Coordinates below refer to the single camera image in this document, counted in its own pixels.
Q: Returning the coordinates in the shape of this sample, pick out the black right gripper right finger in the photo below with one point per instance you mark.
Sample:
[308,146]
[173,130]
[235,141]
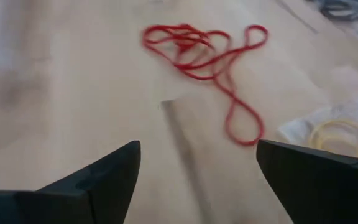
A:
[322,186]

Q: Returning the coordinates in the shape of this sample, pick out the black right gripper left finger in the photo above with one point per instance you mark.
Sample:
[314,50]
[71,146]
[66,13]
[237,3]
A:
[89,196]

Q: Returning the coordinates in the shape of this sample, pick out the black rubber band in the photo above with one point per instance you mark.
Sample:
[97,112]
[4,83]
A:
[331,15]
[353,3]

